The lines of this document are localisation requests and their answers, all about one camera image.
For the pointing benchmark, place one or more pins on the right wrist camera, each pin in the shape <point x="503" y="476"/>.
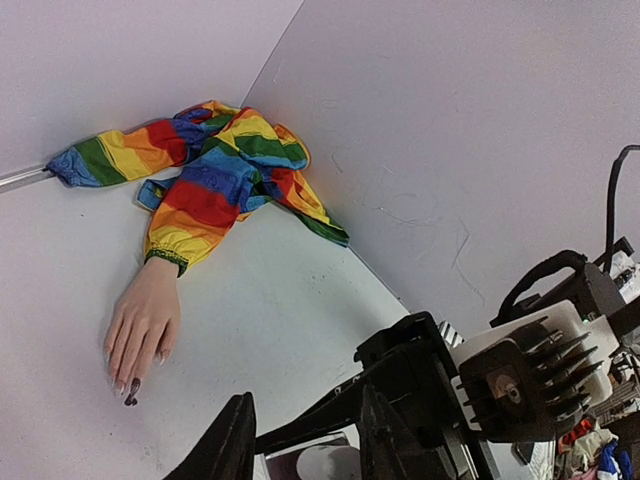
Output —
<point x="534" y="378"/>

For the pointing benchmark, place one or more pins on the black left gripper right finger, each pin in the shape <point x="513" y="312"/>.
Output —
<point x="388" y="450"/>

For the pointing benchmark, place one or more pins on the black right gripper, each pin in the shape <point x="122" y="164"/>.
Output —
<point x="406" y="366"/>

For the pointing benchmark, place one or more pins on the purple polish spill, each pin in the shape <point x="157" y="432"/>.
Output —
<point x="131" y="401"/>

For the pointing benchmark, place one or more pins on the mannequin hand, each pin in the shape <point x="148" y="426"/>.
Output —
<point x="145" y="325"/>

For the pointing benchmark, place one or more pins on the background clutter shelf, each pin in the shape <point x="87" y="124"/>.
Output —
<point x="590" y="451"/>

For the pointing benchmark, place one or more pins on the small nail polish bottle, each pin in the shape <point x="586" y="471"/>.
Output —
<point x="331" y="457"/>

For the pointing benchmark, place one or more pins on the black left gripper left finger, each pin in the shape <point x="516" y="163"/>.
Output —
<point x="227" y="448"/>

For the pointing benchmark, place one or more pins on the rainbow striped jacket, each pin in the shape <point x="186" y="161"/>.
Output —
<point x="202" y="171"/>

